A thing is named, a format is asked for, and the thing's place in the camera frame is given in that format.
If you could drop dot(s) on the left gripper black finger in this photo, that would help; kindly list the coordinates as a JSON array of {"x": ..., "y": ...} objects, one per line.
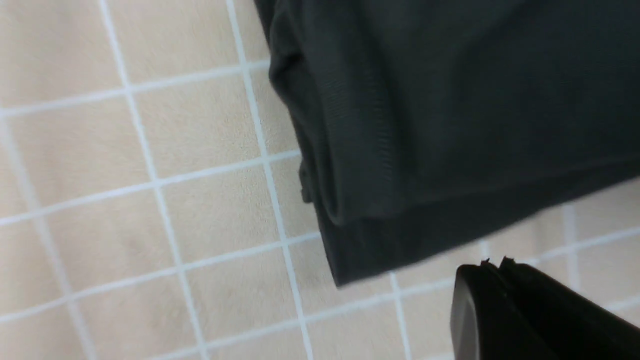
[{"x": 516, "y": 312}]

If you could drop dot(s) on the dark gray long-sleeve top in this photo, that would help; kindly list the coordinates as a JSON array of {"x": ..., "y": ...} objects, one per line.
[{"x": 425, "y": 125}]

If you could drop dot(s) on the beige checked tablecloth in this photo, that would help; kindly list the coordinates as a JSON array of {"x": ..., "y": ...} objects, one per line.
[{"x": 150, "y": 205}]

